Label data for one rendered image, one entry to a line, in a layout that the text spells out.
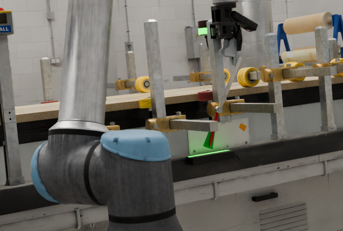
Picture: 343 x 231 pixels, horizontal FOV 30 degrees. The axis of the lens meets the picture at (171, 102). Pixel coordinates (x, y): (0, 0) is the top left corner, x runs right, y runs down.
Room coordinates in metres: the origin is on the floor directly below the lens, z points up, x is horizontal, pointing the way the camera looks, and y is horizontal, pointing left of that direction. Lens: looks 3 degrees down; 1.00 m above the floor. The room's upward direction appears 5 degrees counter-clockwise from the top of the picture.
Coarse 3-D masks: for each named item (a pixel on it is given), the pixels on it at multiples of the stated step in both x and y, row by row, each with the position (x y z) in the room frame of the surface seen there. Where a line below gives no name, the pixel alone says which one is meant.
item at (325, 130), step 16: (336, 128) 2.52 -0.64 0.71; (256, 144) 2.32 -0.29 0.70; (272, 144) 2.35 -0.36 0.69; (288, 144) 2.38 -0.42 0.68; (304, 144) 2.42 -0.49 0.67; (320, 144) 2.46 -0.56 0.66; (336, 144) 2.50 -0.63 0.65; (176, 160) 2.15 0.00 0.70; (224, 160) 2.24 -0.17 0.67; (240, 160) 2.28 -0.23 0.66; (256, 160) 2.31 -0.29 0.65; (272, 160) 2.34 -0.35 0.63; (288, 160) 2.39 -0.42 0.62; (176, 176) 2.15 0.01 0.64; (192, 176) 2.18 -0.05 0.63; (0, 192) 1.86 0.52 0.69; (16, 192) 1.89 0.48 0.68; (32, 192) 1.91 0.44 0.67; (0, 208) 1.86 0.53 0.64; (16, 208) 1.88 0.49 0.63; (32, 208) 1.91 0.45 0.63
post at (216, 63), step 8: (208, 24) 2.29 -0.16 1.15; (208, 32) 2.29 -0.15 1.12; (208, 40) 2.29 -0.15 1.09; (216, 40) 2.27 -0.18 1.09; (216, 48) 2.27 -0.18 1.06; (216, 56) 2.27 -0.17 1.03; (216, 64) 2.27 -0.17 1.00; (216, 72) 2.27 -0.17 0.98; (216, 80) 2.27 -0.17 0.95; (224, 80) 2.28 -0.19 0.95; (216, 88) 2.27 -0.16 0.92; (224, 88) 2.28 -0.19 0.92; (216, 96) 2.28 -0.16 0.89; (224, 120) 2.28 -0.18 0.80
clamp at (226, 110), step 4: (228, 100) 2.31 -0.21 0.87; (232, 100) 2.29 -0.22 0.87; (236, 100) 2.30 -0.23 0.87; (240, 100) 2.30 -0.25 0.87; (208, 104) 2.28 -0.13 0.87; (212, 104) 2.26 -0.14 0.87; (216, 104) 2.26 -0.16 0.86; (224, 104) 2.27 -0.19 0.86; (228, 104) 2.28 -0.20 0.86; (208, 108) 2.28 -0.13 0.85; (212, 108) 2.25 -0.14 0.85; (224, 108) 2.27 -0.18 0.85; (228, 108) 2.28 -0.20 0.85; (208, 112) 2.28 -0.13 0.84; (212, 112) 2.26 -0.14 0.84; (224, 112) 2.27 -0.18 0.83; (228, 112) 2.28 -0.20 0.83; (232, 112) 2.28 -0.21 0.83; (236, 112) 2.29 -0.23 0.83; (240, 112) 2.30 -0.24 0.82; (244, 112) 2.31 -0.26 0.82; (212, 116) 2.26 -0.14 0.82
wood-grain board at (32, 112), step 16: (304, 80) 2.79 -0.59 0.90; (336, 80) 2.80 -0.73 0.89; (112, 96) 2.98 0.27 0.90; (128, 96) 2.80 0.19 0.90; (144, 96) 2.63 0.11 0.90; (176, 96) 2.41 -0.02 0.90; (192, 96) 2.44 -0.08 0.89; (16, 112) 2.28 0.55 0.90; (32, 112) 2.17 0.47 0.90; (48, 112) 2.17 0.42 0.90
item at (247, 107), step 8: (232, 104) 2.27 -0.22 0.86; (240, 104) 2.22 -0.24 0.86; (248, 104) 2.18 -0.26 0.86; (256, 104) 2.14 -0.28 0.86; (264, 104) 2.10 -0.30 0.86; (272, 104) 2.07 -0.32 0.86; (280, 104) 2.08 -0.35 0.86; (248, 112) 2.19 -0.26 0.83; (256, 112) 2.15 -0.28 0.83; (264, 112) 2.11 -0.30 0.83; (272, 112) 2.07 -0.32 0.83
